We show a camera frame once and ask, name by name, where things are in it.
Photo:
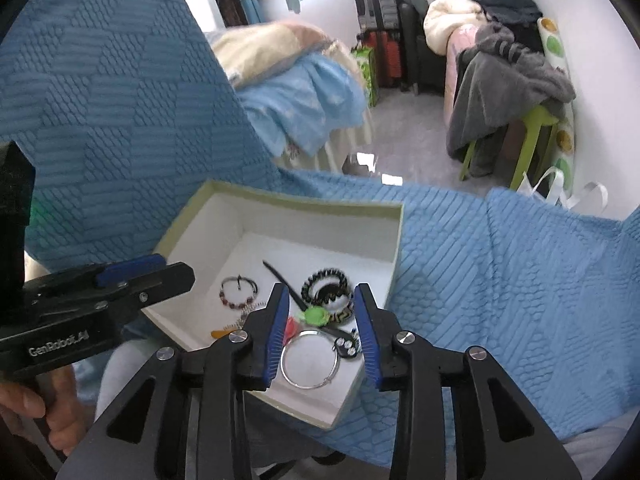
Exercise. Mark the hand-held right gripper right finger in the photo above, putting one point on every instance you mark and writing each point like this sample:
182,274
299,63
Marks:
367,340

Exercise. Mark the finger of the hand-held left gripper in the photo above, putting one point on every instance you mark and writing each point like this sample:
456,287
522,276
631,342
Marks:
130,266
167,280

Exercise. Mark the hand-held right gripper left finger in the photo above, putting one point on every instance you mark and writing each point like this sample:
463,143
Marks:
280,330

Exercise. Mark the green charm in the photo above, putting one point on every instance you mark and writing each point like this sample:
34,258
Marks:
316,316

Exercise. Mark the orange gourd ornament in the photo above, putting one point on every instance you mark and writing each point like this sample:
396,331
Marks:
217,333

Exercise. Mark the pale green cardboard box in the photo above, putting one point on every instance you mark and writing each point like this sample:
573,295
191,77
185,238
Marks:
280,225

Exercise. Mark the person's left hand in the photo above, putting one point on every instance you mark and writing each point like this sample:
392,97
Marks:
62,405

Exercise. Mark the red tassel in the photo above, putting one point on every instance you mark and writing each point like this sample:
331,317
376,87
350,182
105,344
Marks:
291,330

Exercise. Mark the black rhinestone charm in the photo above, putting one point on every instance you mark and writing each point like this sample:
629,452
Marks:
345,349

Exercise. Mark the light grey cloth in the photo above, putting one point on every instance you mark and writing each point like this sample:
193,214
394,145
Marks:
120,375

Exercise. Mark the blue textured blanket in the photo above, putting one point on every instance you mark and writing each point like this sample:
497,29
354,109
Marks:
475,270

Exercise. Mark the beige bed skirt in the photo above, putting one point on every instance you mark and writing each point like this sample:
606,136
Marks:
335,147

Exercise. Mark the light blue bedding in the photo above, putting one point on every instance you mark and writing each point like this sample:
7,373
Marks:
305,100

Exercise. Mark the beige blanket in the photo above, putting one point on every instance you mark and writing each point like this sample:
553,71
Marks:
270,47

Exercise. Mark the green printed bag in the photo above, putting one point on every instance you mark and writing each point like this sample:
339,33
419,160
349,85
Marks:
366,72

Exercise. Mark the white cabinet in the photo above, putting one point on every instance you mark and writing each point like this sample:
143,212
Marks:
202,7

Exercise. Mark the green plastic stool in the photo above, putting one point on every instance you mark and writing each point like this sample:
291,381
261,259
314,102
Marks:
535,120

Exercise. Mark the red suitcase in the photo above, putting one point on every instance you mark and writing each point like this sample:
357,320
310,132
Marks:
387,57

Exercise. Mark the grey towel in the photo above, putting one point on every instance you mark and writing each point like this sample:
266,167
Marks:
505,90

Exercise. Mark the black suitcase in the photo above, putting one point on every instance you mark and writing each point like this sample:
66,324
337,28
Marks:
420,55

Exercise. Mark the pink chair cover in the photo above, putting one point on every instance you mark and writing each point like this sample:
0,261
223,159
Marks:
457,60

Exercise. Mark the cream blanket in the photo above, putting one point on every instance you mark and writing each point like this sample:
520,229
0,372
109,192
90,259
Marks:
452,20

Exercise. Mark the fruit print cushion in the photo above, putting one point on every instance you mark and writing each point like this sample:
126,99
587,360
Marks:
552,45

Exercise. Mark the dark grey clothes pile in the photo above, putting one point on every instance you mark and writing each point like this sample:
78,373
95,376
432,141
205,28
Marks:
500,2

